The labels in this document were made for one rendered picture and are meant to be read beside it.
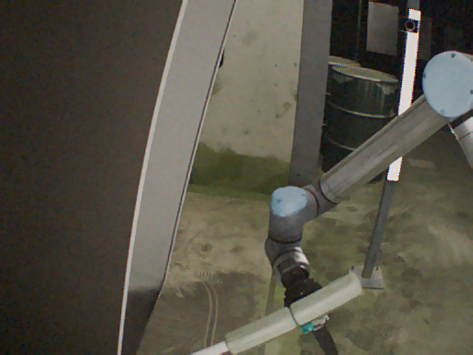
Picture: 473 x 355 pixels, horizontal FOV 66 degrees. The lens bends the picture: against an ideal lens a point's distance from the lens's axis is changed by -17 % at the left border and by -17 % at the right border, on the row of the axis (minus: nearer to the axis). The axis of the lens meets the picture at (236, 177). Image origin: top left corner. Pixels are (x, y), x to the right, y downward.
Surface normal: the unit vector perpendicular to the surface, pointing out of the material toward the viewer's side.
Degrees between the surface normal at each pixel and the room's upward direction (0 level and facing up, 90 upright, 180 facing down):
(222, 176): 90
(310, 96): 90
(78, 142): 90
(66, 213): 90
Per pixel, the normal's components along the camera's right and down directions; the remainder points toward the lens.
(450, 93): -0.77, 0.12
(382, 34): -0.14, 0.24
